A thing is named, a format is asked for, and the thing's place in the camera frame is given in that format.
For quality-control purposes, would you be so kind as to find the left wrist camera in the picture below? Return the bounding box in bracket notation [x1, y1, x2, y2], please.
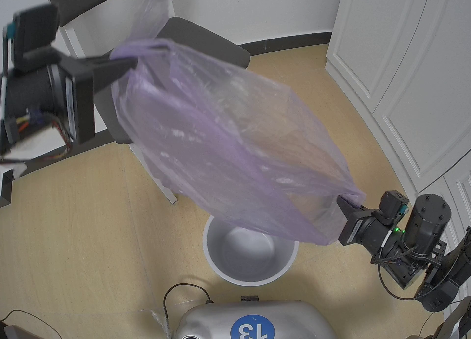
[5, 3, 62, 73]

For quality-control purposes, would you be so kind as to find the white wardrobe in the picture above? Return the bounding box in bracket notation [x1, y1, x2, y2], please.
[325, 0, 471, 257]

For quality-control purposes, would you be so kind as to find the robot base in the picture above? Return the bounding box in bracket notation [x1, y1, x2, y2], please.
[173, 295, 338, 339]

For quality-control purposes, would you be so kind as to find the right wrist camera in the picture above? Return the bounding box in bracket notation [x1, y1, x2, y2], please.
[378, 190, 411, 226]

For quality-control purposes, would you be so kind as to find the white chair with grey seat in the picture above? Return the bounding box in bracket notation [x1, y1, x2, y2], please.
[47, 0, 252, 205]

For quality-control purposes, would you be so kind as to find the black cable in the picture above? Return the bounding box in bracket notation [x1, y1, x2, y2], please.
[378, 267, 418, 300]
[0, 309, 62, 339]
[163, 283, 215, 331]

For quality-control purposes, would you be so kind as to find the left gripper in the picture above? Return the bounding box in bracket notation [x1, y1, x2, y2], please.
[48, 54, 140, 145]

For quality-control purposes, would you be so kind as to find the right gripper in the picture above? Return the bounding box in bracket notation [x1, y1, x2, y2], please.
[336, 196, 391, 258]

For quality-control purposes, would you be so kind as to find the purple plastic bag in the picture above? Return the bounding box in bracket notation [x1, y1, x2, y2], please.
[110, 0, 367, 247]

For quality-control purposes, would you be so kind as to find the white trash bin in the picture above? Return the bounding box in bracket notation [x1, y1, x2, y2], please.
[202, 214, 300, 287]

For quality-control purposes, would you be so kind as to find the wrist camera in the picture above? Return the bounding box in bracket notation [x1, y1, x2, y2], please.
[378, 190, 411, 226]
[5, 3, 62, 73]

